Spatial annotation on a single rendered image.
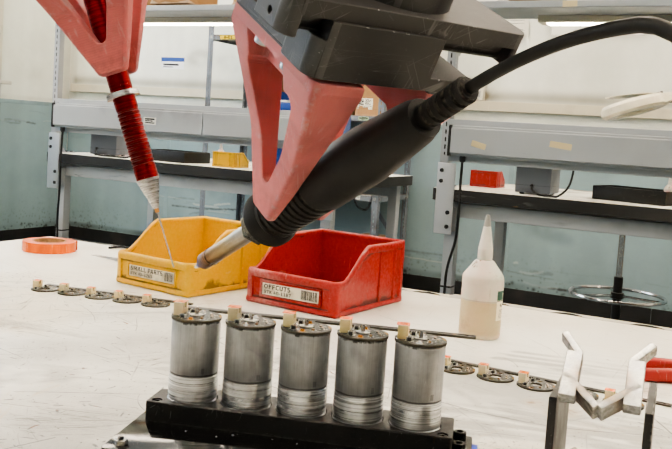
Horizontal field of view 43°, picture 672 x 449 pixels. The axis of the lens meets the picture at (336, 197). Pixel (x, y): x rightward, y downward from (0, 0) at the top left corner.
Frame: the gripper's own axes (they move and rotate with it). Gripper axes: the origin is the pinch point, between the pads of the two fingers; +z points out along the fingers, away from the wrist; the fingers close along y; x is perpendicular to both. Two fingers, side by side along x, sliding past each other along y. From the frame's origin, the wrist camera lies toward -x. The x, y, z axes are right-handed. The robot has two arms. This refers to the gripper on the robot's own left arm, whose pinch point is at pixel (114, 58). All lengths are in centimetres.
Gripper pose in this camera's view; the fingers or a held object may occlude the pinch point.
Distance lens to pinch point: 42.9
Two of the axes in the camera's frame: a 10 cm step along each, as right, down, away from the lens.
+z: 2.7, 9.6, 0.3
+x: -9.5, 2.6, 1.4
